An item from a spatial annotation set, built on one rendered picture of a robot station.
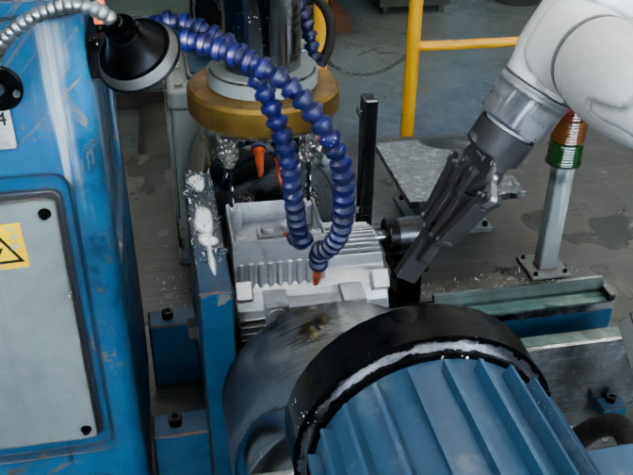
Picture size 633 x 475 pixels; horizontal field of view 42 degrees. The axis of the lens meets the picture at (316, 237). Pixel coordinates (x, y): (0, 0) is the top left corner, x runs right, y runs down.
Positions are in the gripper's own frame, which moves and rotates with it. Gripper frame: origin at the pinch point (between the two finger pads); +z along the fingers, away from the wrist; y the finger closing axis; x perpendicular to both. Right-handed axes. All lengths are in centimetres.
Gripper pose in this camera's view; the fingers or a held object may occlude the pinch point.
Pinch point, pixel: (418, 256)
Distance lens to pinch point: 107.6
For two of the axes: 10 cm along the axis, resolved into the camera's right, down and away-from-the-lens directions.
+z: -5.0, 7.8, 3.7
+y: 2.0, 5.2, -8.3
